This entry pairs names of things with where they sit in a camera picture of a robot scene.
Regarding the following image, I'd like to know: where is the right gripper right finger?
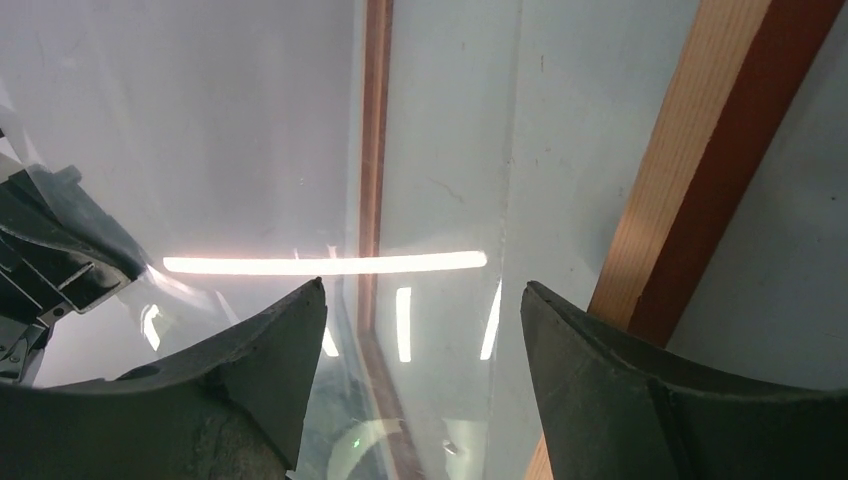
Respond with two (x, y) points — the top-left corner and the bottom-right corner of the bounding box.
(520, 281), (847, 479)

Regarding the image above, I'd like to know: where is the wooden picture frame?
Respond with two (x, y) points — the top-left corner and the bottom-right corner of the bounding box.
(345, 1), (847, 479)

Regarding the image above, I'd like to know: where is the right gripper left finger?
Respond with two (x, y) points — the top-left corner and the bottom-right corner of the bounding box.
(1, 278), (327, 479)

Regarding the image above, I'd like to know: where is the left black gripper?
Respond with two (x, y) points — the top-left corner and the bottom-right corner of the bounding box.
(1, 167), (146, 385)

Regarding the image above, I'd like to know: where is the clear acrylic glass sheet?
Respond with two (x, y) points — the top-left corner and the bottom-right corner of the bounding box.
(1, 1), (526, 479)

